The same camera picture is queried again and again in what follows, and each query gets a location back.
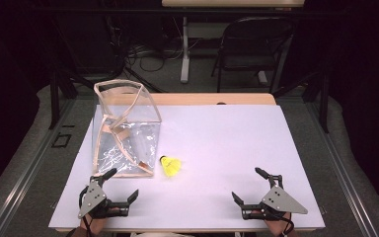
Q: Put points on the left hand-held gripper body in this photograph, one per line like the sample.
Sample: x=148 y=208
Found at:
x=93 y=197

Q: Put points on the person's right hand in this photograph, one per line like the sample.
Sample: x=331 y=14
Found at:
x=279 y=226

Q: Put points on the black tripod leg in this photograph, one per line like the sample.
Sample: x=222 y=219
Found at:
x=143 y=80

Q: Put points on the grey metal floor rail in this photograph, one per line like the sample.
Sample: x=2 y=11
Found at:
x=29 y=171
x=339 y=171

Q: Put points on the person's left hand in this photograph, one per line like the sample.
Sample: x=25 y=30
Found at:
x=93 y=224

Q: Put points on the light wooden table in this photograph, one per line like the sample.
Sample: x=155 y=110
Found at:
x=210 y=98

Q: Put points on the black folding chair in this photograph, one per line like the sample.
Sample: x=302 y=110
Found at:
x=253 y=42

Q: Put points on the white-legged background desk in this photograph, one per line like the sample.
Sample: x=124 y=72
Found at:
x=185 y=49

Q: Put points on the clear plastic bag beige trim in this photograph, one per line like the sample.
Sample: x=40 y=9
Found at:
x=135 y=141

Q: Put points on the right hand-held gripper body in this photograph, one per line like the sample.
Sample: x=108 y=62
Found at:
x=279 y=200

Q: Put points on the white board sheet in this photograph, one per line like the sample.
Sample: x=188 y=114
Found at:
x=217 y=148

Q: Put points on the yellow shuttlecock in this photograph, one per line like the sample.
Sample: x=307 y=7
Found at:
x=171 y=165

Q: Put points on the black metal stand post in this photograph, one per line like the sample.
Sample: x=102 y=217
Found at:
x=324 y=105
x=54 y=102

